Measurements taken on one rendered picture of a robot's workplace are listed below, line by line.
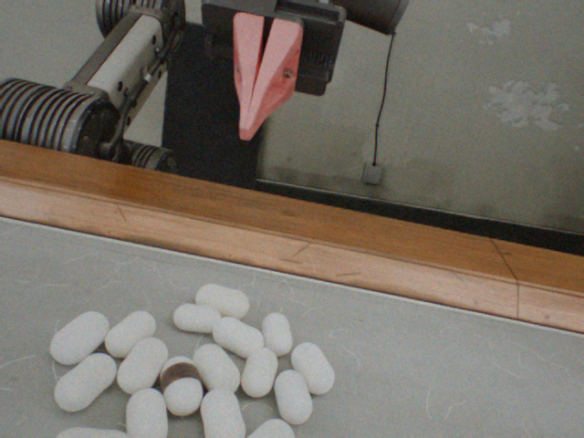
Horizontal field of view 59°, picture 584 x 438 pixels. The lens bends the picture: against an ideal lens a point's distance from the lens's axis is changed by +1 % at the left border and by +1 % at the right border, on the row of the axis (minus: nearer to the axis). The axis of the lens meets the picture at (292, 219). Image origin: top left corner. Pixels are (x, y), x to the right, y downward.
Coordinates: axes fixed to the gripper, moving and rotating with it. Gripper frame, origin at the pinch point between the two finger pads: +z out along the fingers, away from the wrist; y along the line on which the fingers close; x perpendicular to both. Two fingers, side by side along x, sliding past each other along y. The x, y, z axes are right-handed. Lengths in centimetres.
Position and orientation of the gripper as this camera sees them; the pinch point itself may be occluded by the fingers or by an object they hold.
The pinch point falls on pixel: (247, 124)
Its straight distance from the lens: 35.0
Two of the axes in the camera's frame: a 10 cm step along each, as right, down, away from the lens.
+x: -0.9, 4.4, 8.9
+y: 9.8, 2.0, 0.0
